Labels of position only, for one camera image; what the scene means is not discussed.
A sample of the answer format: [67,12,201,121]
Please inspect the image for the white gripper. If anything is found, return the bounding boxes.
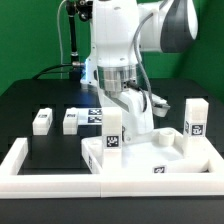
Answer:
[98,88,170,142]

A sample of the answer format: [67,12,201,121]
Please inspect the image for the white desk top tray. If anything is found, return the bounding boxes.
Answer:
[82,128,209,176]

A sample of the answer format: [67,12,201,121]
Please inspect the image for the tag marker plate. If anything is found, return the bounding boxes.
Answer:
[78,108,102,125]

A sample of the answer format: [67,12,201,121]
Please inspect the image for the white U-shaped fence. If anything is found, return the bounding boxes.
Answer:
[0,138,224,199]

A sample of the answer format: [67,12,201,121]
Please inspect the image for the black cables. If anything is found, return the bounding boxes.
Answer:
[31,63,75,80]

